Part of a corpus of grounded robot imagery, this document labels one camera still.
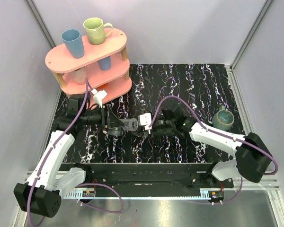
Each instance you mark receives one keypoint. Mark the green ceramic mug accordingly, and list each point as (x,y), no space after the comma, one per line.
(95,30)

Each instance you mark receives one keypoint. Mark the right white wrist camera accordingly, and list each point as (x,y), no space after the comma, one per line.
(146,123)

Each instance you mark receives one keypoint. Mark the teal ceramic cup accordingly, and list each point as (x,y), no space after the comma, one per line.
(223,119)

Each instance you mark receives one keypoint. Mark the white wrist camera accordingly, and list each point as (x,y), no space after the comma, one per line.
(146,123)
(98,97)

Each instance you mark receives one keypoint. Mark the blue cup middle shelf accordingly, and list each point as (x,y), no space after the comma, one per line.
(105,63)

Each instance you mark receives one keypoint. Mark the pink three-tier wooden shelf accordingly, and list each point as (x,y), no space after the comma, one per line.
(61,63)

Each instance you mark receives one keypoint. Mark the blue plastic tumbler on top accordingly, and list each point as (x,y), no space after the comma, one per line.
(73,42)

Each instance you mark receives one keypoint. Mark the white faceted cup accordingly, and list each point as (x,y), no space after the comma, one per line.
(79,76)

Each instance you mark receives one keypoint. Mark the orange object on shelf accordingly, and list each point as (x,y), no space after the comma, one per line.
(103,86)

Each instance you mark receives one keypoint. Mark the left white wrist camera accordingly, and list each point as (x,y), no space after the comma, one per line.
(98,97)

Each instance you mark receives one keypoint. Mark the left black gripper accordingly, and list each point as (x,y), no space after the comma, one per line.
(108,118)

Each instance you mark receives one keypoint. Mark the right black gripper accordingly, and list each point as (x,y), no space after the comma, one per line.
(145,134)

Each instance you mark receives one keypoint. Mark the clear plastic canister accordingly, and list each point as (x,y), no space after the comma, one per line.
(129,125)

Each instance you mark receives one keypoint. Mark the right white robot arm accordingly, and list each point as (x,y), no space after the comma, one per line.
(251,157)

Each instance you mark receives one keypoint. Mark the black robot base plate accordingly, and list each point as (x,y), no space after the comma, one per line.
(153,179)

